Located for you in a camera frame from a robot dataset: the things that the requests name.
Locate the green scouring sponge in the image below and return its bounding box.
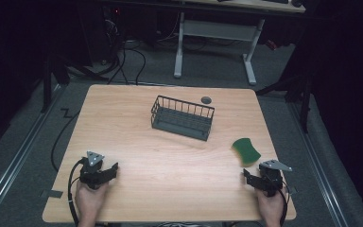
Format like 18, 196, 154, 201
232, 137, 262, 167

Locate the small red object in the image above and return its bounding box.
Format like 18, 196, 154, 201
265, 39, 279, 52

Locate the white metal desk frame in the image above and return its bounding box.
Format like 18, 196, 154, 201
173, 11, 267, 86

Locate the metal floor rail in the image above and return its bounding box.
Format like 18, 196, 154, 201
287, 101, 350, 227
0, 84, 68, 227

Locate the black computer tower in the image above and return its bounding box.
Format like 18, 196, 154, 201
101, 5, 125, 64

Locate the person's right hand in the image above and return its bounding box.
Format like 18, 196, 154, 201
254, 186, 286, 223

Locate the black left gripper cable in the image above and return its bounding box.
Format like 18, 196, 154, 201
67, 158, 87, 227

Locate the dark grey wire basket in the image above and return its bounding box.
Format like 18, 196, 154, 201
150, 95, 216, 142

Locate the bundle of black cables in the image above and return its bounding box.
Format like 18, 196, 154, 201
97, 39, 147, 86

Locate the black floor cable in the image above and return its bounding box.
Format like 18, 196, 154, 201
50, 110, 80, 173

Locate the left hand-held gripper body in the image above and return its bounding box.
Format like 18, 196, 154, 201
78, 150, 110, 191

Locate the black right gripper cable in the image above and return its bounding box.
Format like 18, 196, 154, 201
278, 180, 290, 227

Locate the black metal stand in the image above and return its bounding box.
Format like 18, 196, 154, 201
254, 71, 314, 134
40, 51, 108, 114

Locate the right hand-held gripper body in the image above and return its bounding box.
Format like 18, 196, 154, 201
257, 159, 294, 199

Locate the grey tape strip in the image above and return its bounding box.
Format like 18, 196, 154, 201
40, 189, 64, 200

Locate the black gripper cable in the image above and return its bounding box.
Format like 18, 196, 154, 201
278, 180, 290, 227
67, 158, 87, 227

